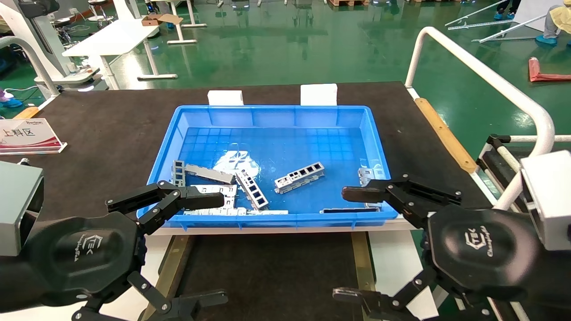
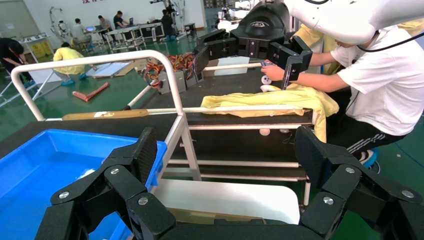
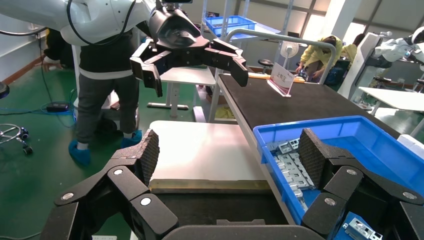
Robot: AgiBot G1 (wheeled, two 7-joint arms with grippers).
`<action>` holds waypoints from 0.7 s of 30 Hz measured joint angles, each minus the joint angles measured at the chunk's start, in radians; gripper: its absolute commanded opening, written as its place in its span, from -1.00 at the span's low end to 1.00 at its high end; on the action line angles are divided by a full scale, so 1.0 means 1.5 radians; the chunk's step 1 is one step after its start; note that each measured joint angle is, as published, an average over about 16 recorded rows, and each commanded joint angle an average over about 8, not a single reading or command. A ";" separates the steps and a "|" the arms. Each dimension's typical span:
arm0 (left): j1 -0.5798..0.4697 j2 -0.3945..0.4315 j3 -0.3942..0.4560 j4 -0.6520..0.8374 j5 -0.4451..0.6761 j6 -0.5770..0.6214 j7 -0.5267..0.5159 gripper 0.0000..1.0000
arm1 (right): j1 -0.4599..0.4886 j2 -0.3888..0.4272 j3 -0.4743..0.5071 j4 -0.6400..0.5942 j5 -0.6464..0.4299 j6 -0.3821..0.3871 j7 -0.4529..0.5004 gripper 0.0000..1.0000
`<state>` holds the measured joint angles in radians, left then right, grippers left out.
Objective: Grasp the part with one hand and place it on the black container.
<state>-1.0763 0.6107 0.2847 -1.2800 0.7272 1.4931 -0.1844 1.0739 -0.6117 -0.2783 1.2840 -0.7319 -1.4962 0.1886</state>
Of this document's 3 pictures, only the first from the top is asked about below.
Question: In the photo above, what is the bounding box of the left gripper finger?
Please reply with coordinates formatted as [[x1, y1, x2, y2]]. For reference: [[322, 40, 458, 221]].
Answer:
[[106, 180, 225, 235]]

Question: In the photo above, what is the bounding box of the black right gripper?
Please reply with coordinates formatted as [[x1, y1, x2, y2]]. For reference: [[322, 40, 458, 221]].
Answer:
[[332, 174, 541, 321]]

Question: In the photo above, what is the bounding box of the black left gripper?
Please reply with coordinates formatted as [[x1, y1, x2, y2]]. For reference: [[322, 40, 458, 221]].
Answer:
[[18, 212, 228, 321]]

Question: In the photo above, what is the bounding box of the silver bracket with square holes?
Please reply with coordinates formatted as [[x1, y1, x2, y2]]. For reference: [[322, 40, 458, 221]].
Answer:
[[235, 170, 270, 211], [274, 161, 326, 195]]

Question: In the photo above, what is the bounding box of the long flat grey metal part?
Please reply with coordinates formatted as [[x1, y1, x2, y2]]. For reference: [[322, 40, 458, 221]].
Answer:
[[184, 163, 236, 185]]

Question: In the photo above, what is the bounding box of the flat silver metal plate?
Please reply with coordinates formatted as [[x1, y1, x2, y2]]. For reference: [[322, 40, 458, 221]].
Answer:
[[188, 184, 238, 210]]

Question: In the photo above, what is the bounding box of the dark thin metal strip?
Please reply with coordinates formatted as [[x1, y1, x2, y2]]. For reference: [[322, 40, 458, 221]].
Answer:
[[319, 207, 381, 214]]

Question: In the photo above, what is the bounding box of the white table edge beam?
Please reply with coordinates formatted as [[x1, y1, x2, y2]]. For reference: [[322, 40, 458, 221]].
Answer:
[[151, 218, 430, 237]]

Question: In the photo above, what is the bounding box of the white foam block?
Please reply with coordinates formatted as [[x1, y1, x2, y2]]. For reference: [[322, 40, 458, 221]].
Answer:
[[300, 83, 338, 107], [207, 91, 244, 107]]

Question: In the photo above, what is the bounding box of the blue plastic bin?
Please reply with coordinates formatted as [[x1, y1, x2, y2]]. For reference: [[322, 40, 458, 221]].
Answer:
[[137, 105, 399, 230]]

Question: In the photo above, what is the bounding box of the black table mat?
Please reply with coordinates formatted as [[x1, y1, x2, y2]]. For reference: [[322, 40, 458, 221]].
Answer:
[[0, 82, 493, 228]]

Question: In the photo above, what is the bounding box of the wooden edge strip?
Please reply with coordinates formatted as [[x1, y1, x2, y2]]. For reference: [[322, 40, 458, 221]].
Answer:
[[414, 98, 478, 174]]

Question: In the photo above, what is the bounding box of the black cart with white tubes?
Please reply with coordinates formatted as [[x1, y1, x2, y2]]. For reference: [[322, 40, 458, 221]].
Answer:
[[476, 134, 571, 199]]

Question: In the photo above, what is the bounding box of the acrylic sign card red print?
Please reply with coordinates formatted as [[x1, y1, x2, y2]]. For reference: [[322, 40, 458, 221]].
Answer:
[[0, 118, 68, 156]]

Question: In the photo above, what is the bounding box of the white background table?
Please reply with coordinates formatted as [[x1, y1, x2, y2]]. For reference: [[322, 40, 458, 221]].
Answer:
[[62, 18, 178, 91]]

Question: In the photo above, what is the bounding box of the open cardboard box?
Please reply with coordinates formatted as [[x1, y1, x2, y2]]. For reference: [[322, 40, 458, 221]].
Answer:
[[141, 13, 184, 27]]

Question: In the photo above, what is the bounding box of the white tube railing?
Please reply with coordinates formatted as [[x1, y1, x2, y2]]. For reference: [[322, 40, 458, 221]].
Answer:
[[405, 26, 556, 211]]

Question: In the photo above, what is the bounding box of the grey curved tube railing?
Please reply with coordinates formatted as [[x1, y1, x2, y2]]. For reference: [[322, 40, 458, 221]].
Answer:
[[0, 35, 61, 99]]

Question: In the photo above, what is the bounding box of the white background robot stand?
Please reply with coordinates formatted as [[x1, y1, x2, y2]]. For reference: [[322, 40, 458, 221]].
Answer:
[[0, 0, 108, 93]]

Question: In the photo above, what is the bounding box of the red object on floor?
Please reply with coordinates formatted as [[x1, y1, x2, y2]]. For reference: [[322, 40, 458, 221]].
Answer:
[[528, 57, 571, 82]]

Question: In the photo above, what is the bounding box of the aluminium profile bar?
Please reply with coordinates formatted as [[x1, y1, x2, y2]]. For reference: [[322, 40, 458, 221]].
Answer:
[[444, 0, 510, 28], [472, 14, 548, 44]]

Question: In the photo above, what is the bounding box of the person in yellow garment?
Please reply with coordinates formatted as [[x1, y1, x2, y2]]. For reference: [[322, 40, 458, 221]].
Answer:
[[535, 4, 571, 45]]

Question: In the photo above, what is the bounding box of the short silver perforated bracket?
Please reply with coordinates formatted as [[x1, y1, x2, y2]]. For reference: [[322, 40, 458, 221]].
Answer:
[[172, 160, 186, 188]]

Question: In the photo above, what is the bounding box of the folded silver metal bracket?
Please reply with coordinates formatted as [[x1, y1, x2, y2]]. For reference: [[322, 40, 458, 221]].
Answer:
[[358, 167, 385, 209]]

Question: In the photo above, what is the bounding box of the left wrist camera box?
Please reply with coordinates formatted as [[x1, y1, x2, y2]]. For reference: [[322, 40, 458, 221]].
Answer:
[[0, 160, 45, 257]]

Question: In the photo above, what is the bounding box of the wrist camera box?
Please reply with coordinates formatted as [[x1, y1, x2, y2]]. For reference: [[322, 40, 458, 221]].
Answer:
[[0, 160, 45, 257], [519, 150, 571, 251]]

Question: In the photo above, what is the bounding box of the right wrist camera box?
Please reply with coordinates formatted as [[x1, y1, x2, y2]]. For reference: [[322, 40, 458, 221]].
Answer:
[[519, 150, 571, 251]]

